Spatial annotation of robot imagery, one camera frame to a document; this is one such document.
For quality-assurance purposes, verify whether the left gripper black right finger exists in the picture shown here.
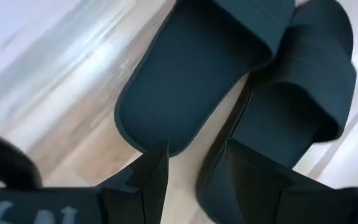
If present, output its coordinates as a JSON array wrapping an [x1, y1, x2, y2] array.
[[224, 138, 335, 224]]

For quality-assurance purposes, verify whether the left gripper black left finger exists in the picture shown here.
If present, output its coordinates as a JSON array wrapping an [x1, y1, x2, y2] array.
[[96, 139, 170, 224]]

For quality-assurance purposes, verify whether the black rubber slide sandal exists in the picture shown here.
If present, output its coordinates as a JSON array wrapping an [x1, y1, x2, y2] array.
[[196, 0, 357, 224], [114, 0, 296, 158]]

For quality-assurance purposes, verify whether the black left wrist camera cable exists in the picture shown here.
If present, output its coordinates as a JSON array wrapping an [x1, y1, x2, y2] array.
[[0, 129, 43, 190]]

